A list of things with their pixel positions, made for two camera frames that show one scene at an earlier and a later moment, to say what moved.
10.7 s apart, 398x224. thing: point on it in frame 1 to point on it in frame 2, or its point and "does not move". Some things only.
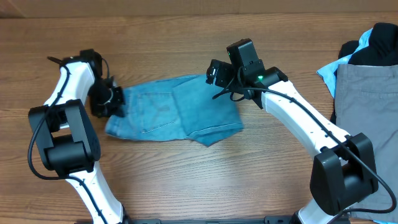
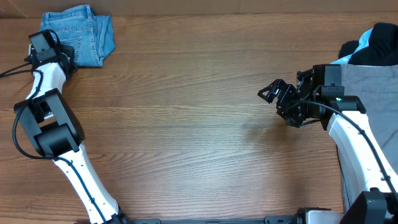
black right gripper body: [231, 79] to [291, 103]
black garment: [382, 49] does not move
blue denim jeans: [174, 109] to [91, 36]
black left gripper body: [103, 101] to [67, 51]
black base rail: [266, 219] does not move
